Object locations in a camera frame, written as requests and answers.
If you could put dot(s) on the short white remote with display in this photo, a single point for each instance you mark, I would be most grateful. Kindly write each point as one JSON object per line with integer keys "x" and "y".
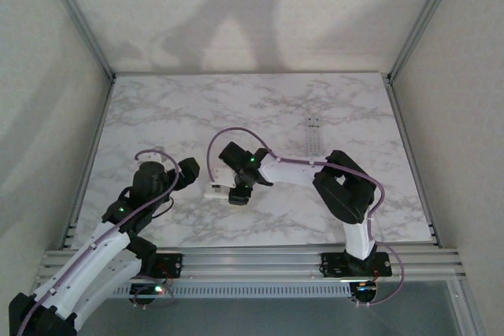
{"x": 214, "y": 193}

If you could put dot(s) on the long white remote control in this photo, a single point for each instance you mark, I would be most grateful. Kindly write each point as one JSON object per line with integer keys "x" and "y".
{"x": 313, "y": 135}

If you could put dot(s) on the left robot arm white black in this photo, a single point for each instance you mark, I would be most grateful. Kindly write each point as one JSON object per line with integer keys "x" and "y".
{"x": 98, "y": 253}

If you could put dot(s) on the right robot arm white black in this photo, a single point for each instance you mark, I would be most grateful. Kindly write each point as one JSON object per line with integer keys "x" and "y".
{"x": 342, "y": 194}

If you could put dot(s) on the black controller board with LED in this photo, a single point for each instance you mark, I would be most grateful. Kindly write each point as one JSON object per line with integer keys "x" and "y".
{"x": 364, "y": 292}
{"x": 143, "y": 292}

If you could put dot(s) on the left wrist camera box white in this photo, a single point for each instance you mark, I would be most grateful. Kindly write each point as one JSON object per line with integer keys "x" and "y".
{"x": 155, "y": 158}

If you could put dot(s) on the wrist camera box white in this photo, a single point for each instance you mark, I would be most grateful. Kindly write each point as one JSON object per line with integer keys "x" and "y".
{"x": 224, "y": 176}
{"x": 155, "y": 158}

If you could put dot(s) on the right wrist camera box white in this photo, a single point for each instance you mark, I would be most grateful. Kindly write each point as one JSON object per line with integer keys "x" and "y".
{"x": 224, "y": 176}

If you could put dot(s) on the aluminium side rail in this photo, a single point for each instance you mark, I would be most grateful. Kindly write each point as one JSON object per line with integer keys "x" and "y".
{"x": 91, "y": 155}
{"x": 397, "y": 109}

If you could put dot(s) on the aluminium mounting rail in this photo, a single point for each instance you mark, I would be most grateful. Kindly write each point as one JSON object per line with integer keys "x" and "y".
{"x": 252, "y": 265}

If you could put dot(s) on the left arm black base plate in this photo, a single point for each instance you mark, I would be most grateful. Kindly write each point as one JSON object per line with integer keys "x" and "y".
{"x": 173, "y": 265}

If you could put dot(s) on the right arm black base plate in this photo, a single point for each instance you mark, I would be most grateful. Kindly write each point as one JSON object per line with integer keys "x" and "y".
{"x": 334, "y": 265}

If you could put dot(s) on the aluminium frame post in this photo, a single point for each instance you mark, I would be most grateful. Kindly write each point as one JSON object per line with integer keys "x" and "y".
{"x": 427, "y": 17}
{"x": 78, "y": 17}

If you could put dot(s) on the aluminium frame leg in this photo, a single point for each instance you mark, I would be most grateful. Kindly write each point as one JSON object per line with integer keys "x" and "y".
{"x": 468, "y": 308}

